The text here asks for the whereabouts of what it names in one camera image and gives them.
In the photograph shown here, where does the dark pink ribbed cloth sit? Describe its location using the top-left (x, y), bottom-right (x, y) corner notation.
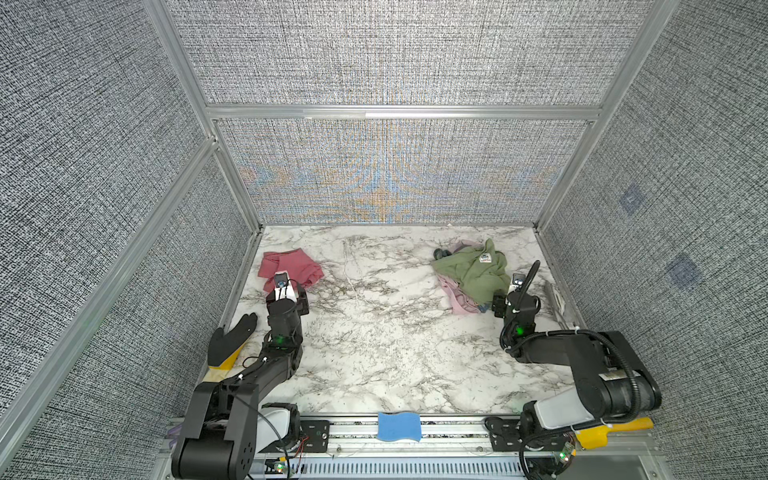
top-left (258, 249), bottom-right (325, 293)

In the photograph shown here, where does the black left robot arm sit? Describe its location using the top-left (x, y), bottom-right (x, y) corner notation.
top-left (171, 282), bottom-right (309, 479)

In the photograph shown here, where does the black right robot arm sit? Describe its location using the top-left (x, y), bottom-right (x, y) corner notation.
top-left (491, 290), bottom-right (662, 449)

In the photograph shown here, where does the olive green cloth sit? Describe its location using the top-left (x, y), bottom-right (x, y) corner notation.
top-left (432, 238), bottom-right (511, 305)

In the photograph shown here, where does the light pink ribbed cloth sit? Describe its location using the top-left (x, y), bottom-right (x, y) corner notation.
top-left (437, 274), bottom-right (481, 315)

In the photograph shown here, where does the dark sock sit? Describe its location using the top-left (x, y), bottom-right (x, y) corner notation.
top-left (433, 248), bottom-right (452, 260)

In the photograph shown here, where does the blue sponge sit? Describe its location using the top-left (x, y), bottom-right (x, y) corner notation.
top-left (376, 412), bottom-right (422, 442)

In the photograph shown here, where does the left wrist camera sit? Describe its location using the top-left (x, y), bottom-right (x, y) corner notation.
top-left (273, 271), bottom-right (298, 302)

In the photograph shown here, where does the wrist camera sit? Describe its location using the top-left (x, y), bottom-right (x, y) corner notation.
top-left (510, 272), bottom-right (528, 292)
top-left (273, 271), bottom-right (298, 302)

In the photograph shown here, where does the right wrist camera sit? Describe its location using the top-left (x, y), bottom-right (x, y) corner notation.
top-left (510, 272), bottom-right (528, 292)

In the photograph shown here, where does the black corrugated cable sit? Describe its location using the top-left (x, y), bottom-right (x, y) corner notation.
top-left (515, 260), bottom-right (646, 421)

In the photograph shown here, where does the black spatula yellow handle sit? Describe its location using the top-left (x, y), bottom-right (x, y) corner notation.
top-left (202, 313), bottom-right (258, 382)

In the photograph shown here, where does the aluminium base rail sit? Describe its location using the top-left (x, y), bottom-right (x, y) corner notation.
top-left (152, 413), bottom-right (673, 480)

